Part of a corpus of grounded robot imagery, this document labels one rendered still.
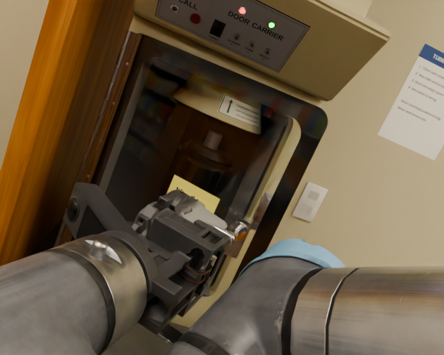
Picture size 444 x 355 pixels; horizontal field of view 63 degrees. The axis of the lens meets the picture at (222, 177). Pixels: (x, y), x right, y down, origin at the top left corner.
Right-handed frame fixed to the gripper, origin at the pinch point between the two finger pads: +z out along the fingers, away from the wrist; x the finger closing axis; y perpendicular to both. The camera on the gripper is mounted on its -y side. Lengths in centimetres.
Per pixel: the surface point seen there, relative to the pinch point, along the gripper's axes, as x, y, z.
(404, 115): 30, 24, 76
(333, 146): 14, 10, 69
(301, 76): 22.6, 3.1, 12.8
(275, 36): 25.3, -1.4, 7.3
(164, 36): 19.9, -17.1, 7.3
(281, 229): -15, 8, 68
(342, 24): 29.3, 6.0, 6.7
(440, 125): 32, 35, 81
